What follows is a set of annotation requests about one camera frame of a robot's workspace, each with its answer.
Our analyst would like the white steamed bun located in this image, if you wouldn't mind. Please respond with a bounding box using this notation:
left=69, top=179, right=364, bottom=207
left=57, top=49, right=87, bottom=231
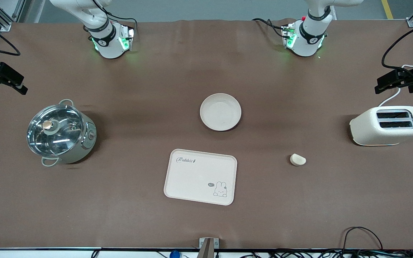
left=290, top=153, right=307, bottom=167

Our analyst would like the black looped floor cable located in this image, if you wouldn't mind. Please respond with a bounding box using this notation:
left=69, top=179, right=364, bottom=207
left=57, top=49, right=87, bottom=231
left=342, top=226, right=384, bottom=251

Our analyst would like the cream rabbit print tray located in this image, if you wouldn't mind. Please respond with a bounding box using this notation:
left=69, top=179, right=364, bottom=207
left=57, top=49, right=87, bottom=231
left=163, top=149, right=238, bottom=206

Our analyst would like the black arm base cable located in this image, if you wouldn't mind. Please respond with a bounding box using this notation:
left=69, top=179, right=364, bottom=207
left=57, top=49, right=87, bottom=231
left=95, top=0, right=138, bottom=31
left=252, top=18, right=286, bottom=38

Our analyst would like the steel pot with glass lid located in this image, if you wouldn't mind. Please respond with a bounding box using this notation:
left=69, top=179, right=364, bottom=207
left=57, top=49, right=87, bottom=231
left=27, top=99, right=97, bottom=167

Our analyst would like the glass pot lid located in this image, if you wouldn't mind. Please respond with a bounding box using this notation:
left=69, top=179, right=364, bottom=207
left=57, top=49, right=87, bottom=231
left=27, top=104, right=85, bottom=157

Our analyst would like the white toaster power cable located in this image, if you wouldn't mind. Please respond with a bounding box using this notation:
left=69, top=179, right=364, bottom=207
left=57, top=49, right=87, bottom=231
left=378, top=64, right=413, bottom=107

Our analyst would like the grey metal table bracket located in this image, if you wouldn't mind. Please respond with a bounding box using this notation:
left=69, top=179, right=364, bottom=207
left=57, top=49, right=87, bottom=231
left=199, top=238, right=219, bottom=258

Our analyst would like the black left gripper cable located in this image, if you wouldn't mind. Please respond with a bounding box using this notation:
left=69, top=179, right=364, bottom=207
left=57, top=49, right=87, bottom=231
left=381, top=20, right=413, bottom=71

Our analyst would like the black floor cable bundle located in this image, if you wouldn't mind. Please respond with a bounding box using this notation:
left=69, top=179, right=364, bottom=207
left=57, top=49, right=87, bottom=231
left=239, top=249, right=413, bottom=258

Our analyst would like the black right arm base cable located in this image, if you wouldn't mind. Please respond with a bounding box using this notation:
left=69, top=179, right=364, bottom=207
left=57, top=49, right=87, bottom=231
left=95, top=0, right=138, bottom=31

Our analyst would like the round cream plate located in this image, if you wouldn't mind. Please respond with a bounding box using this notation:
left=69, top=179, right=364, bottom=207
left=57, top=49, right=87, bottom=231
left=200, top=93, right=242, bottom=132

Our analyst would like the black left arm base cable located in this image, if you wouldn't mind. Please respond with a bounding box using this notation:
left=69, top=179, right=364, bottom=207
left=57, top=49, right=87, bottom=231
left=252, top=18, right=286, bottom=38

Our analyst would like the cream two-slot toaster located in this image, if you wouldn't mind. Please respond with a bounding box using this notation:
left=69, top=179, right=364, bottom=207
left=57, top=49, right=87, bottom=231
left=349, top=106, right=413, bottom=146

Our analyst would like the brown table cover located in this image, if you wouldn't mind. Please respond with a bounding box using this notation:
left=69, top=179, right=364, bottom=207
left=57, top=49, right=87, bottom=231
left=0, top=18, right=413, bottom=250

